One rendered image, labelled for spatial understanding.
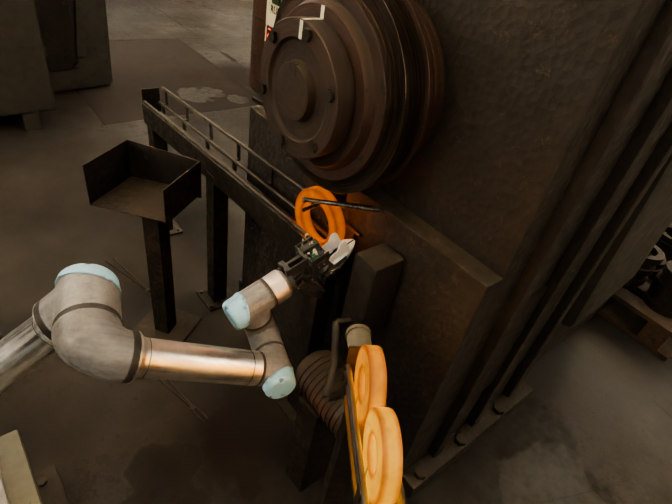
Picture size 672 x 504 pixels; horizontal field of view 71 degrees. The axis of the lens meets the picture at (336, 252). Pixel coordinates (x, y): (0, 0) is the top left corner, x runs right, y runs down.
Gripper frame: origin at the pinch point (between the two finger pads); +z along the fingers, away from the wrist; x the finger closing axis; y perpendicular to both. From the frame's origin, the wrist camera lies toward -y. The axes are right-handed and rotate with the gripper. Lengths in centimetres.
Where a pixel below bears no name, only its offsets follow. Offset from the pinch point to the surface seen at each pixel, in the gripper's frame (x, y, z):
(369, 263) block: -11.9, 6.0, -3.4
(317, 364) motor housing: -13.9, -15.5, -23.1
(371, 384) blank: -35.8, 9.2, -23.2
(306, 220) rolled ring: 17.4, -2.7, -2.0
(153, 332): 61, -60, -54
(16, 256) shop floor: 130, -51, -85
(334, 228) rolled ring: 4.5, 3.6, -1.3
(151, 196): 63, -6, -31
